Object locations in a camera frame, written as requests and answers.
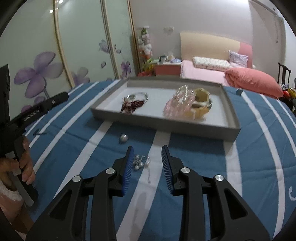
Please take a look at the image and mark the pearl cluster earring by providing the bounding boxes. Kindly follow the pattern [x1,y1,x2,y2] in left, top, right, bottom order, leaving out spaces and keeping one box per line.
[133,155,151,171]

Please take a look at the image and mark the single white pearl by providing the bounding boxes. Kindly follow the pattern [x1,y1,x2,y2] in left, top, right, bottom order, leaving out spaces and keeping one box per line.
[119,134,128,143]

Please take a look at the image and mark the dark red bead bracelet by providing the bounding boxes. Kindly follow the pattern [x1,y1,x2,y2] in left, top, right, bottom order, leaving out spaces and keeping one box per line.
[119,99,145,114]

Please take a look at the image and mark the beige wrist watch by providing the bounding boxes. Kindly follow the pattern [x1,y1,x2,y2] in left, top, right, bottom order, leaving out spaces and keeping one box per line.
[185,88,212,120]

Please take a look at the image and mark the pink bead flower bracelet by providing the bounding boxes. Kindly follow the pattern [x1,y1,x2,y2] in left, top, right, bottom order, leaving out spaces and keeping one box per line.
[163,94,196,119]

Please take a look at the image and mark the thin silver hoop bangle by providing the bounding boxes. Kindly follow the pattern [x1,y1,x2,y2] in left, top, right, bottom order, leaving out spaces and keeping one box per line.
[123,92,149,103]

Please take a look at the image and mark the person's left hand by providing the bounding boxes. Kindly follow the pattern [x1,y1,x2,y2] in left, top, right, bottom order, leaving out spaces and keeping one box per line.
[1,137,36,190]

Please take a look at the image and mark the blue white striped tablecloth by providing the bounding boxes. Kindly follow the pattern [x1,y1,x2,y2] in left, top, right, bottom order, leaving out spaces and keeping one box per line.
[26,81,295,240]

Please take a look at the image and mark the sliding glass floral wardrobe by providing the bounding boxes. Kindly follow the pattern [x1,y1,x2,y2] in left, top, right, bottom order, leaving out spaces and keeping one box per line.
[1,1,137,118]

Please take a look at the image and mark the grey cardboard tray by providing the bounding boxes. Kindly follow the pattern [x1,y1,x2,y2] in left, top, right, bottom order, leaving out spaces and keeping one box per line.
[91,76,241,142]

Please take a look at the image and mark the folded salmon pink duvet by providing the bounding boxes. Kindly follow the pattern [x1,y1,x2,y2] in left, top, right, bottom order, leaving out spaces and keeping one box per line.
[224,68,283,98]

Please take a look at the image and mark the plush toy tube display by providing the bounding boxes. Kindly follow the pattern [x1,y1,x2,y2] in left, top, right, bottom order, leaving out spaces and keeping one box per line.
[137,27,153,72]

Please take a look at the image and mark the white patterned pillow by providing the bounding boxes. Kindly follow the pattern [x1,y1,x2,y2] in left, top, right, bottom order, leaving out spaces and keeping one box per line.
[193,56,231,71]

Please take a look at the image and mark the small lilac pillow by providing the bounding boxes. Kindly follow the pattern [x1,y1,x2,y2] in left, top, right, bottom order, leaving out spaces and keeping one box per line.
[228,50,248,68]

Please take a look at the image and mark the dark wooden chair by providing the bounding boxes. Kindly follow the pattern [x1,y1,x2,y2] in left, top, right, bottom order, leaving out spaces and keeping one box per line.
[277,63,292,85]

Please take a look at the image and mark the pink beige nightstand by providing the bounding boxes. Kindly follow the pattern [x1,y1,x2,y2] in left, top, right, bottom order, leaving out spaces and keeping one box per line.
[154,63,181,76]

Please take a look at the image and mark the pink bed with headboard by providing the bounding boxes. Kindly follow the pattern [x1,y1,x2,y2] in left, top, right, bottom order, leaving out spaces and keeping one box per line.
[180,32,255,86]

